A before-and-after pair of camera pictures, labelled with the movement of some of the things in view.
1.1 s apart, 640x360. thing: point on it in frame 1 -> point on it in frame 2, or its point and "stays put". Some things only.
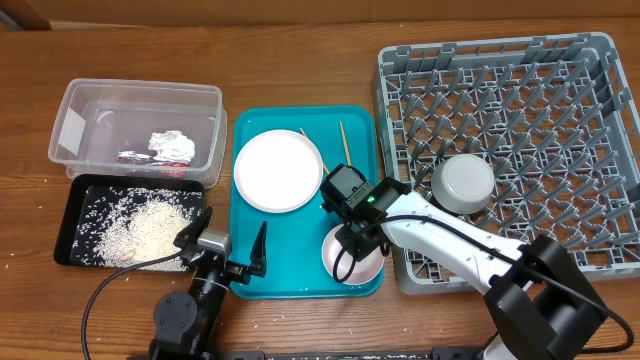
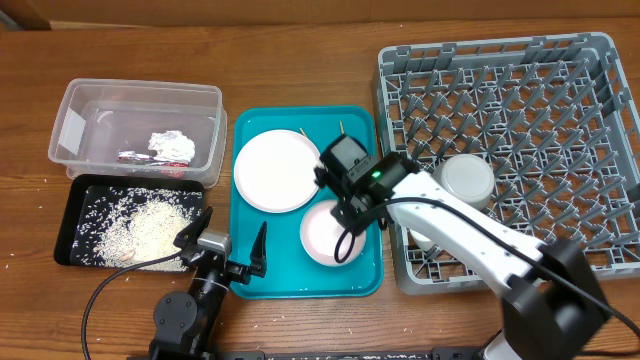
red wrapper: x=132 y=157 stays put
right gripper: x=349 y=237 -> x=346 y=213
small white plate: x=366 y=268 -> x=320 y=232
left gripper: x=241 y=272 stays put
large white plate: x=278 y=170 stays put
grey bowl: x=462 y=183 stays put
